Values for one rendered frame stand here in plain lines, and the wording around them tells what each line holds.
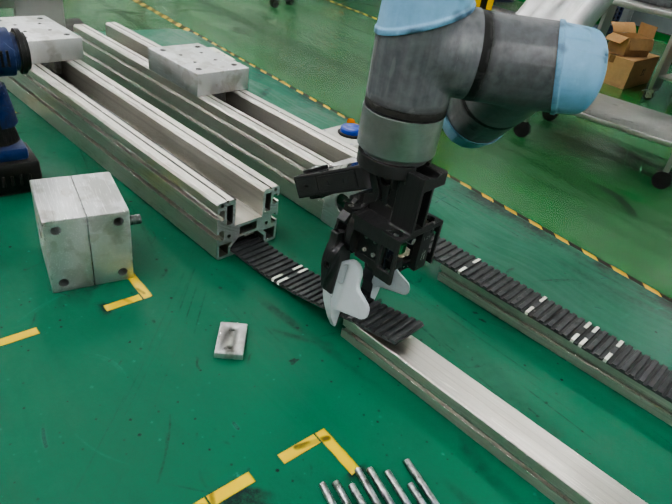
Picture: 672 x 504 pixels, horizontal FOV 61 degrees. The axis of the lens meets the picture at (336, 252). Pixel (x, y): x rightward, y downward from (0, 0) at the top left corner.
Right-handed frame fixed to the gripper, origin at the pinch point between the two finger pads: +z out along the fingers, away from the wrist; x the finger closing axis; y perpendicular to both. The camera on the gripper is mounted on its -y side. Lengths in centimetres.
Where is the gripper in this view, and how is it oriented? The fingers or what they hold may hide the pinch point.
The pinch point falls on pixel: (348, 302)
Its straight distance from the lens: 66.9
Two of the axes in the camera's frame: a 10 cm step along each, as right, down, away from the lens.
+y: 7.0, 4.7, -5.4
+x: 7.0, -3.1, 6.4
